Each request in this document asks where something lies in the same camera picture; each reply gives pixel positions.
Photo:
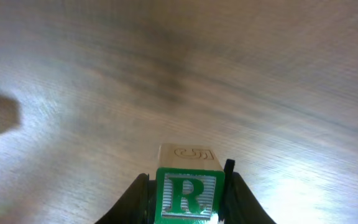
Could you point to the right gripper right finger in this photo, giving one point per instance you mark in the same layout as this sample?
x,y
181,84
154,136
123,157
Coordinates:
x,y
238,204

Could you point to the green R block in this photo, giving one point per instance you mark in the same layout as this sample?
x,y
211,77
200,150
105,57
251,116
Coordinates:
x,y
190,182

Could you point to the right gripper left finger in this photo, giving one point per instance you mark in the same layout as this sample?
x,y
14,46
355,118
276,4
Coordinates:
x,y
132,207

